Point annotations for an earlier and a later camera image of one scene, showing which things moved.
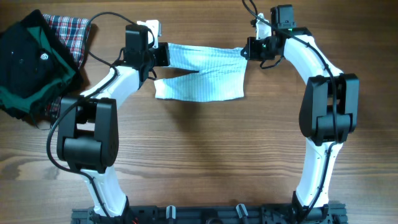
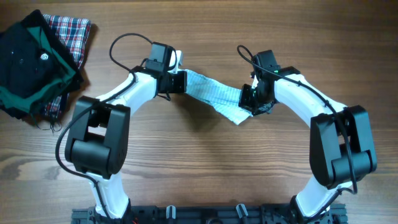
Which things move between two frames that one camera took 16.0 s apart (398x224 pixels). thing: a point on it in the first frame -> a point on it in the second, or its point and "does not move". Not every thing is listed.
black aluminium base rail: [332, 214] does not move
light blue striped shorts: [221, 73] -> [224, 98]
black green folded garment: [34, 67] does not move
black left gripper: [163, 60] -> [180, 86]
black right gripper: [249, 50] -> [244, 102]
